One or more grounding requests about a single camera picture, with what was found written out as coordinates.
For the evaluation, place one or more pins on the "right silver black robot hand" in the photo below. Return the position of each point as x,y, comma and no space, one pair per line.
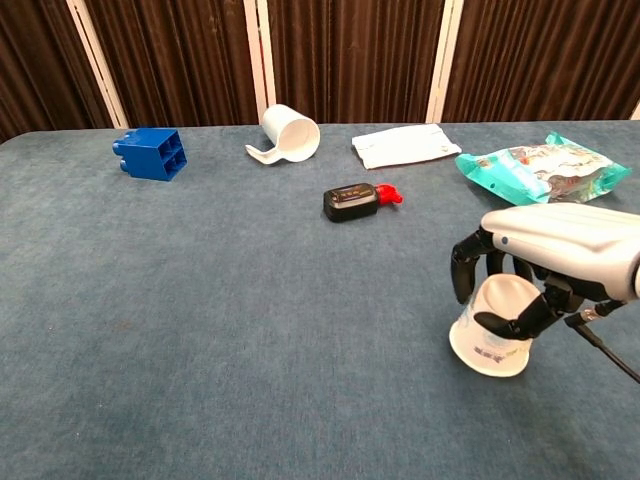
565,240

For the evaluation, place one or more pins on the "white printed paper cup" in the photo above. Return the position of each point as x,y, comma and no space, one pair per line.
492,352

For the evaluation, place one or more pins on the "teal snack bag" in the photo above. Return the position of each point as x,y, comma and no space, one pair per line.
520,175

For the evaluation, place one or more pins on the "brown pleated curtain panel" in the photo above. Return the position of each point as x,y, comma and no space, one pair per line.
350,60
550,60
175,60
35,65

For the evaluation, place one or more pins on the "white folded cloth packet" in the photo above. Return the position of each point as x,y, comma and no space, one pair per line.
405,145

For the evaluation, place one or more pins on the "black bottle with red cap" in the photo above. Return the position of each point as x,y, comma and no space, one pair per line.
350,201

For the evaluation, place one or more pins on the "white plastic mug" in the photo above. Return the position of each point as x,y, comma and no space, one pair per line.
295,137

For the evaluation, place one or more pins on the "blue plastic building block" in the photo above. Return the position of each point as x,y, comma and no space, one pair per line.
150,152

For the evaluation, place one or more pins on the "white partition frame post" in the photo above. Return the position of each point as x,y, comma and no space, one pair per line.
445,60
260,60
97,65

